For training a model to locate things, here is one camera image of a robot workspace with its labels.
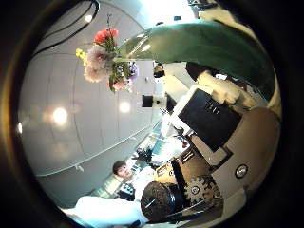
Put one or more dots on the person with short dark hair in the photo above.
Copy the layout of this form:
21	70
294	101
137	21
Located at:
123	171

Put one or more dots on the flower bouquet with green wrap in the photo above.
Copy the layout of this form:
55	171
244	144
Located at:
202	44

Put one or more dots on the person in white shirt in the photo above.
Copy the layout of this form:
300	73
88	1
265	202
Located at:
133	207

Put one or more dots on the round ceiling lamp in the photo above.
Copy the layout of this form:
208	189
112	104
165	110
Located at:
124	107
60	115
88	18

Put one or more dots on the black and white camera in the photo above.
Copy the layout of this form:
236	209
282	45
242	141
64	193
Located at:
153	101

